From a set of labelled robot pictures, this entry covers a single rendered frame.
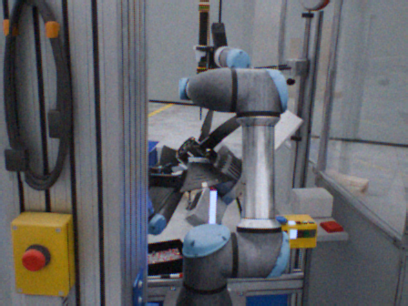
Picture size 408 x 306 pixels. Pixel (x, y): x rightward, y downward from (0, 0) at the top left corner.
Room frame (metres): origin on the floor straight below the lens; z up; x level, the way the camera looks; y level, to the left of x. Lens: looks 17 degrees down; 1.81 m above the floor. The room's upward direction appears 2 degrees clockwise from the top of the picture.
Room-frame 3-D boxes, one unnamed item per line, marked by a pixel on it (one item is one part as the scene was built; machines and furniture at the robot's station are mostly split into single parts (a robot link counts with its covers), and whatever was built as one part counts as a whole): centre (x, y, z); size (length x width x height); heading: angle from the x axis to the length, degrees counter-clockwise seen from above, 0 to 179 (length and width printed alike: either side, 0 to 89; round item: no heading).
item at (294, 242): (1.68, -0.33, 1.02); 0.16 x 0.10 x 0.11; 99
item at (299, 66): (2.43, -0.43, 1.54); 0.10 x 0.07 x 0.09; 134
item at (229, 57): (1.68, -0.09, 1.64); 0.11 x 0.08 x 0.09; 19
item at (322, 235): (2.19, -0.51, 0.85); 0.36 x 0.24 x 0.03; 9
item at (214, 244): (1.15, -0.02, 1.20); 0.13 x 0.12 x 0.14; 96
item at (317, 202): (2.27, -0.52, 0.92); 0.17 x 0.16 x 0.11; 99
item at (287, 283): (1.62, 0.06, 0.82); 0.90 x 0.04 x 0.08; 99
